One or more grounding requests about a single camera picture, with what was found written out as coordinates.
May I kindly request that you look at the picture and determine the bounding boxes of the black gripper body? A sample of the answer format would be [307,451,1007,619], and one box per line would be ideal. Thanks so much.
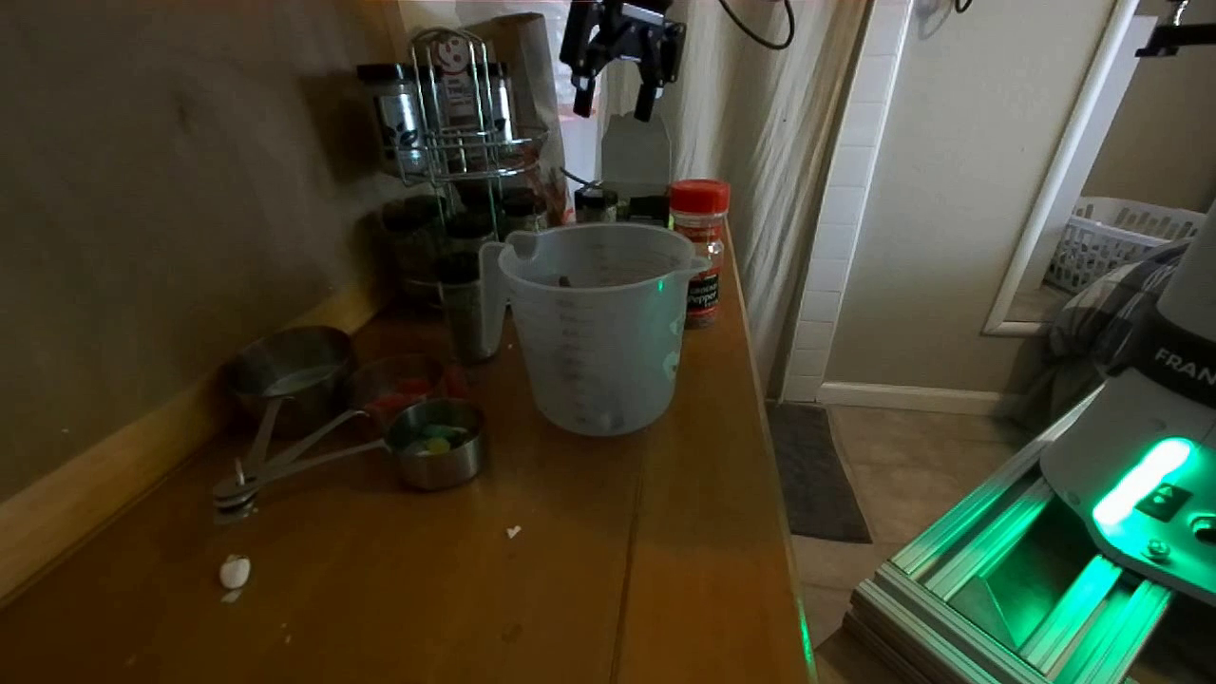
[559,0,689,85]

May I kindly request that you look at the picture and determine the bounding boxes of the grey cardboard box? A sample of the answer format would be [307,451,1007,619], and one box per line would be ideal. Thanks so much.
[601,112,676,203]

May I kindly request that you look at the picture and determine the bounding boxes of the white curtain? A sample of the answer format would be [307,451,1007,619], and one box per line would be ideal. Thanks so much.
[668,0,877,383]

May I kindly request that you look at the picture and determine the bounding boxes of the red lid spice jar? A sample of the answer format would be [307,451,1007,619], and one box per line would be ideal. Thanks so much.
[663,176,733,318]

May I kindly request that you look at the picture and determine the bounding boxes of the clear plastic measuring jug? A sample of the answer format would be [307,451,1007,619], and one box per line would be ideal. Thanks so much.
[476,220,714,441]

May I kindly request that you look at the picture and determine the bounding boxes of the small metal measuring cup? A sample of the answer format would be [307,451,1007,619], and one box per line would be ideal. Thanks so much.
[214,396,490,517]

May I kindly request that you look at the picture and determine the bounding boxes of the large metal measuring cup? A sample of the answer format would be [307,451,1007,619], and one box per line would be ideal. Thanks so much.
[215,322,359,506]

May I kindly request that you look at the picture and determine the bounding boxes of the dark door mat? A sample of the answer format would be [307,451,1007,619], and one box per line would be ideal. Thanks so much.
[763,398,872,546]

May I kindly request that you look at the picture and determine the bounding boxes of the white laundry basket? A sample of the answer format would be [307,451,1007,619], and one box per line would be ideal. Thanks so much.
[1042,190,1213,297]

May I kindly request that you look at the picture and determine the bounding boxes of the grey plaid cloth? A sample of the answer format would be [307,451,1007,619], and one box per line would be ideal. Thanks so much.
[999,240,1192,432]

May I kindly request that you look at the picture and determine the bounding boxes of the white garlic piece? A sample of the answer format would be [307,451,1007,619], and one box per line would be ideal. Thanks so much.
[215,553,254,600]

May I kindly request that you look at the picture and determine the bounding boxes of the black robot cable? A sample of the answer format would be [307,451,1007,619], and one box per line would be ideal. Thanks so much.
[719,0,796,52]

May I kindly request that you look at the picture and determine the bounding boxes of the metal wire spice rack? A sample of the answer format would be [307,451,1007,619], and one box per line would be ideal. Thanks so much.
[357,28,565,302]

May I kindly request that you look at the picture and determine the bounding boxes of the white door frame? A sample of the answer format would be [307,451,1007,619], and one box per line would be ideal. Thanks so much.
[774,0,915,407]

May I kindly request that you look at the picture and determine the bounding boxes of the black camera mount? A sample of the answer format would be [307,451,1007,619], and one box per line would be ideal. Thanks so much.
[1131,0,1216,56]

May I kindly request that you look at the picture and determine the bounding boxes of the aluminium profile base frame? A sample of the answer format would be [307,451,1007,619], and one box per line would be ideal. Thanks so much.
[842,378,1216,684]

